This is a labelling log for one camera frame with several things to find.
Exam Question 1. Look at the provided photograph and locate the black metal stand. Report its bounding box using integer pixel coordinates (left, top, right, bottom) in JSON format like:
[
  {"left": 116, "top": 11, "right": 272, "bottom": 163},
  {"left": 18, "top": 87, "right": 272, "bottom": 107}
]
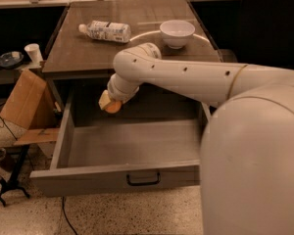
[{"left": 0, "top": 145, "right": 30, "bottom": 206}]

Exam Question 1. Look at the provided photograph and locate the black drawer handle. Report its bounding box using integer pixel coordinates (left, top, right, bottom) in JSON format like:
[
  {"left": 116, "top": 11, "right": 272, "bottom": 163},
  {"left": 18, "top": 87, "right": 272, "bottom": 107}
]
[{"left": 126, "top": 172, "right": 161, "bottom": 187}]

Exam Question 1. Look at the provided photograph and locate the brown cardboard box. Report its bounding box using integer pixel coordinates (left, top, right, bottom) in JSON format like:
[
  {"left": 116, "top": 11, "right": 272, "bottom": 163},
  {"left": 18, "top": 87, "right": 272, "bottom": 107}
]
[{"left": 0, "top": 70, "right": 59, "bottom": 146}]

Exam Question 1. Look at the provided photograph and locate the dark blue plate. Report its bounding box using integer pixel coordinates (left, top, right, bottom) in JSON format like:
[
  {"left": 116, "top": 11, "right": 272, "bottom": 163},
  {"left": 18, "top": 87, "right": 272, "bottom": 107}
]
[{"left": 0, "top": 51, "right": 24, "bottom": 70}]

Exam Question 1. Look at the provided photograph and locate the clear plastic water bottle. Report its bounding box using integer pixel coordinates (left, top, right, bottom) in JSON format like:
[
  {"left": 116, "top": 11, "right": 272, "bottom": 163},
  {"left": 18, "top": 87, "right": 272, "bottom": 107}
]
[{"left": 78, "top": 21, "right": 131, "bottom": 43}]

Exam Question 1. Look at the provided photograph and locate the black office chair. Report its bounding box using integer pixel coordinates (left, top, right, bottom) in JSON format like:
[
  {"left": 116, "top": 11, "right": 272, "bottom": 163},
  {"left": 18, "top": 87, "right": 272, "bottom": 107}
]
[{"left": 219, "top": 0, "right": 294, "bottom": 71}]

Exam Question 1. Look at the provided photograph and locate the grey drawer cabinet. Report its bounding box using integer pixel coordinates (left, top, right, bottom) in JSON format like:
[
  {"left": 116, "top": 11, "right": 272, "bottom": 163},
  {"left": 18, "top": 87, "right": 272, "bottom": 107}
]
[{"left": 43, "top": 0, "right": 221, "bottom": 107}]

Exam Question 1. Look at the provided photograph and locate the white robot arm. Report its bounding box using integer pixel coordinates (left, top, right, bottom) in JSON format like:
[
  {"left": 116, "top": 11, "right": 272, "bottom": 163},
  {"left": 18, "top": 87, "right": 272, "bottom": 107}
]
[{"left": 99, "top": 43, "right": 294, "bottom": 235}]

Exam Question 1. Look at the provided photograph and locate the orange fruit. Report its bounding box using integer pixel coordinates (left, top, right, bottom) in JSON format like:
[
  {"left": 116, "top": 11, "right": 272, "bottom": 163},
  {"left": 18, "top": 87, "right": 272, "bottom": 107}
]
[{"left": 105, "top": 101, "right": 122, "bottom": 114}]

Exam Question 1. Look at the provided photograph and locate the open grey top drawer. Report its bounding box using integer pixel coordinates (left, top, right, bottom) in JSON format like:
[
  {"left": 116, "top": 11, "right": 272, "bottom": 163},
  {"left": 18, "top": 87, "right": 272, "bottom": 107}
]
[{"left": 29, "top": 78, "right": 214, "bottom": 199}]

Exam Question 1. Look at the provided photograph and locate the low grey side shelf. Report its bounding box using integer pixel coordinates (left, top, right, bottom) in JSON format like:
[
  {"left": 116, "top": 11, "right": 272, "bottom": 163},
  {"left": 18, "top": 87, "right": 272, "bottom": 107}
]
[{"left": 0, "top": 63, "right": 43, "bottom": 85}]

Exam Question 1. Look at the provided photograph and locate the black floor cable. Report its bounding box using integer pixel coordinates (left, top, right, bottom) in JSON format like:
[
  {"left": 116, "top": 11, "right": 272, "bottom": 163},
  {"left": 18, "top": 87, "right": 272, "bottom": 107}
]
[{"left": 61, "top": 196, "right": 78, "bottom": 235}]

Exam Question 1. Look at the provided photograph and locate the white ceramic bowl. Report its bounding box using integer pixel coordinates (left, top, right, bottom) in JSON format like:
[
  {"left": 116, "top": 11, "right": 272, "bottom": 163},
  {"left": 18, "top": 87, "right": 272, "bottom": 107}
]
[{"left": 160, "top": 20, "right": 195, "bottom": 49}]

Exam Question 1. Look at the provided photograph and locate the white paper cup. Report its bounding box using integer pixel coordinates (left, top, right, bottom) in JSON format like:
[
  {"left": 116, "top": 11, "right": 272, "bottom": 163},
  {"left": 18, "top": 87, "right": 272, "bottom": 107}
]
[{"left": 24, "top": 43, "right": 43, "bottom": 64}]

